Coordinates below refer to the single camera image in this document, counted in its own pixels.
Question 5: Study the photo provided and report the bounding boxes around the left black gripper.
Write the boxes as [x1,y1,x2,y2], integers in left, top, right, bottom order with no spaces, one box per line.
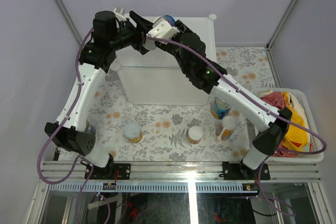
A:
[108,11,155,54]

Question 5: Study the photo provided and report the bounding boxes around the orange tall can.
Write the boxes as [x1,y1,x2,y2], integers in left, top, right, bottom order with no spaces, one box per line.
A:
[152,15,175,26]

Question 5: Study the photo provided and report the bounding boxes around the white plastic cube cabinet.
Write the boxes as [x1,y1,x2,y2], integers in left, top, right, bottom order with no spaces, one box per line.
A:
[109,13,223,106]

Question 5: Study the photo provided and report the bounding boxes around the short orange can white lid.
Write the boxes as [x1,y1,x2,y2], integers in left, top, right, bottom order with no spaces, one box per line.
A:
[187,126,204,144]

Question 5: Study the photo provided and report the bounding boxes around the tall can with spoon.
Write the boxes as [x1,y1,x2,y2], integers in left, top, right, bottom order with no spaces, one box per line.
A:
[216,115,237,141]

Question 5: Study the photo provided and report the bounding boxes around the blue can silver top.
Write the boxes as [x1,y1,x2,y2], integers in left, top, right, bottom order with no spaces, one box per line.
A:
[85,120,96,135]

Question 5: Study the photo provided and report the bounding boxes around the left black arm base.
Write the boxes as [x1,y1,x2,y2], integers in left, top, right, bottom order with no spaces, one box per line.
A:
[90,154,131,180]

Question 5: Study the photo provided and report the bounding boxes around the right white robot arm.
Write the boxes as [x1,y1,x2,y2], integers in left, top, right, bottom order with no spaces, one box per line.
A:
[153,20,292,179]

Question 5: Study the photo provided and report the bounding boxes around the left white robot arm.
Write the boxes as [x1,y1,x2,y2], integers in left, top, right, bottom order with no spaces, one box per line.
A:
[45,10,153,179]

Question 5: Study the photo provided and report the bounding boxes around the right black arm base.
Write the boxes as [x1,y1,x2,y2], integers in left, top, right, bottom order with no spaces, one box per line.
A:
[219,162,270,181]

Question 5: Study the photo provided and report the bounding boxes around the blue can with clear lid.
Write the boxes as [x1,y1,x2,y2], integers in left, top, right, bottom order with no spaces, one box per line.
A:
[211,97,232,120]

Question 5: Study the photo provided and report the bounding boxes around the wide orange can white lid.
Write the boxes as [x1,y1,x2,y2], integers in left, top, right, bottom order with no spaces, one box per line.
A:
[123,122,143,143]

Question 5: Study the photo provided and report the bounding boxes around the red cloth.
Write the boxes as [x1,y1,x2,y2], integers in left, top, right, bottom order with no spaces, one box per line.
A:
[260,90,290,157]

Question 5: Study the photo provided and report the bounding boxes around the yellow cloth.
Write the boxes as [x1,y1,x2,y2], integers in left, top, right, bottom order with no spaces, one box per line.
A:
[281,92,310,152]

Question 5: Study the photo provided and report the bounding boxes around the white laundry basket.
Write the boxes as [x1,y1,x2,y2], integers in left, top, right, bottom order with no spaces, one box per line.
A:
[251,87,324,164]

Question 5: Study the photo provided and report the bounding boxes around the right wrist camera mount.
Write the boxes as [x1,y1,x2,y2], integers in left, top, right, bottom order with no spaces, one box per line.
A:
[146,20,179,39]

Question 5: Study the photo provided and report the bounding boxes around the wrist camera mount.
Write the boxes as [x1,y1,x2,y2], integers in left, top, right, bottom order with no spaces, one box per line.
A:
[146,20,179,39]
[113,7,129,22]

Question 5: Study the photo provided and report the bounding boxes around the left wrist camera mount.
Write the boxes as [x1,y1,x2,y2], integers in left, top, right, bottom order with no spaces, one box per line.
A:
[113,7,129,22]

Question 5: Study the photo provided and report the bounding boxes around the aluminium rail frame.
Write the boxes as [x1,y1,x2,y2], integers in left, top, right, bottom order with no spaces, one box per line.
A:
[41,161,321,183]

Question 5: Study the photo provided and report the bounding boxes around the white slotted cable duct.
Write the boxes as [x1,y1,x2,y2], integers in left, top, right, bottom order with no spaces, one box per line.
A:
[50,182,258,194]

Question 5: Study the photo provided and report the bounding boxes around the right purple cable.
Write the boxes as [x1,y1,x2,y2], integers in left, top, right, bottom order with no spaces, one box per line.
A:
[146,37,328,217]

